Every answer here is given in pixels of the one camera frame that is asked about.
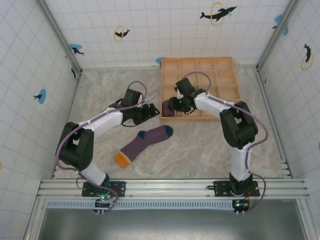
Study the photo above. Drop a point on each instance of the aluminium frame post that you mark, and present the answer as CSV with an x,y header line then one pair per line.
x,y
60,37
277,35

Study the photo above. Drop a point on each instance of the purple sock tan toe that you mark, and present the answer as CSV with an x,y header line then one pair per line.
x,y
165,110

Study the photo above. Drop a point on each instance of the left controller board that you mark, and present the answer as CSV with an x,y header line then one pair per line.
x,y
102,200

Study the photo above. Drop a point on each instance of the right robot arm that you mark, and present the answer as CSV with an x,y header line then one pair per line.
x,y
240,130

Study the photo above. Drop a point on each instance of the steel panel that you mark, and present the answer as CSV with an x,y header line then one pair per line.
x,y
170,225

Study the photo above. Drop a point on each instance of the aluminium mounting rail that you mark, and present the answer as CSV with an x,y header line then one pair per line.
x,y
170,186

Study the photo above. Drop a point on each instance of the right controller board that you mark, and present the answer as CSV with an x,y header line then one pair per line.
x,y
240,205

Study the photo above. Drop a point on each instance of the purple sock orange cuff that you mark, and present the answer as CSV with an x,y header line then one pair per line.
x,y
147,141

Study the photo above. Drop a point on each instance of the aluminium floor rail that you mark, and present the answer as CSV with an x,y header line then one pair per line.
x,y
273,125
71,105

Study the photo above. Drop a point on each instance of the wooden compartment tray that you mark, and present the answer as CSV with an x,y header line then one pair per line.
x,y
207,65

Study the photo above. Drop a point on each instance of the controller board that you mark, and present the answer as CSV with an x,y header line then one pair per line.
x,y
240,205
102,200

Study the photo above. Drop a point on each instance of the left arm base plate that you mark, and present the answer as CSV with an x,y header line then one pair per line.
x,y
120,187

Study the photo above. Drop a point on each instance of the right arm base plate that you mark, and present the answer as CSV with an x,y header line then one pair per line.
x,y
221,187

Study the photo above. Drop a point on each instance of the dolphin blue circle sticker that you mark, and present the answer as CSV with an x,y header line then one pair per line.
x,y
76,48
41,96

